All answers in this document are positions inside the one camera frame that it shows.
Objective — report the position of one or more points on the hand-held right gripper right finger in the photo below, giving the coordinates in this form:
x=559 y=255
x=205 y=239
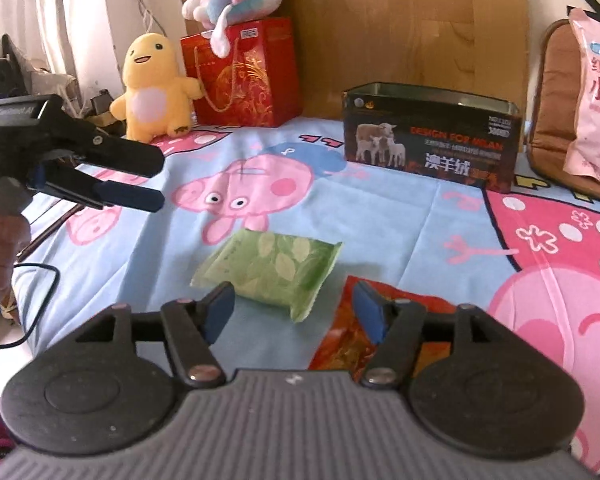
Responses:
x=367 y=317

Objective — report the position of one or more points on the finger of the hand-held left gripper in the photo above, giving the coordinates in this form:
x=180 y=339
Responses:
x=125 y=197
x=120 y=155

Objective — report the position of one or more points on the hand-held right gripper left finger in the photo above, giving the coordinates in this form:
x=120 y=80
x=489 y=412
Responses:
x=220 y=310

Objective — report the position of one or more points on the orange red snack packet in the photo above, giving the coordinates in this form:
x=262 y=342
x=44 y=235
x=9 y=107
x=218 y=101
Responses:
x=340 y=340

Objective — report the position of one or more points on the green leaf-print packet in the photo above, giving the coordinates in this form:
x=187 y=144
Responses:
x=275 y=265

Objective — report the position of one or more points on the black tin box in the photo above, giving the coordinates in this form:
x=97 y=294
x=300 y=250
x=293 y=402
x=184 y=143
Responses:
x=430 y=125

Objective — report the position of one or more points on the dark bedside clutter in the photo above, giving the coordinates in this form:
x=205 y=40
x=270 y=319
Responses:
x=0 y=65

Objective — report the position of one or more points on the yellow plush toy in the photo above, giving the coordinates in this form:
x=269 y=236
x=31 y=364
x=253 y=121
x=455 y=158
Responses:
x=152 y=95

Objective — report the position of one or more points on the printed blanket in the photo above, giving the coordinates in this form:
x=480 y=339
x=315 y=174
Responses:
x=430 y=240

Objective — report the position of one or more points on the white curtain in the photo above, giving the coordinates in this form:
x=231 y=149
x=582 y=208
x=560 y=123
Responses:
x=55 y=10

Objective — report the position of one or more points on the red gift bag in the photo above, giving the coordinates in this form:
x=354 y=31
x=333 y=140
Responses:
x=260 y=85

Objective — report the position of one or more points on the brown cushioned chair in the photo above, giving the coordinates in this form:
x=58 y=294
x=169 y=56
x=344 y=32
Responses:
x=550 y=110

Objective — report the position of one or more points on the wooden headboard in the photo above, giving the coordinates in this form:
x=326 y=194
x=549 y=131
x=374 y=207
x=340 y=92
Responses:
x=405 y=25

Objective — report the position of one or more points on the pink snack bag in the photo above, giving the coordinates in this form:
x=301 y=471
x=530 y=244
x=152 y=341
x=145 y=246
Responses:
x=595 y=110

